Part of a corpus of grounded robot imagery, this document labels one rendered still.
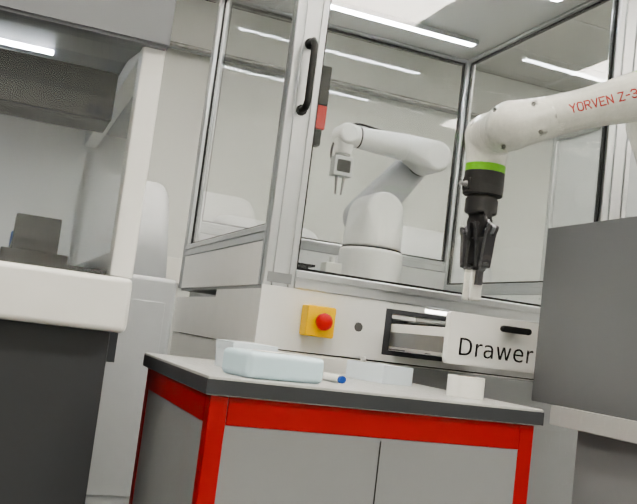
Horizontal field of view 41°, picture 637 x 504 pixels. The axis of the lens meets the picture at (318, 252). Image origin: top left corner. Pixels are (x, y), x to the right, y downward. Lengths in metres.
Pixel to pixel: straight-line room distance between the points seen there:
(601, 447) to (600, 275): 0.34
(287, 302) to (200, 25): 3.61
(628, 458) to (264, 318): 0.83
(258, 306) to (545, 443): 0.86
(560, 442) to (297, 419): 1.13
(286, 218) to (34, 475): 0.79
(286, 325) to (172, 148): 3.32
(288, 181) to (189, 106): 3.31
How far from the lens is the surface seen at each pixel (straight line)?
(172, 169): 5.20
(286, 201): 2.01
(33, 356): 1.71
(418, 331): 1.98
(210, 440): 1.35
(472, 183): 1.96
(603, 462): 1.78
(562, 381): 1.85
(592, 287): 1.80
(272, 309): 1.98
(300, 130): 2.04
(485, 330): 1.86
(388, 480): 1.47
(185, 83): 5.32
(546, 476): 2.38
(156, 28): 1.74
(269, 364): 1.39
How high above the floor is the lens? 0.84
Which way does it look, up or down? 6 degrees up
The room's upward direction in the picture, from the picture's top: 7 degrees clockwise
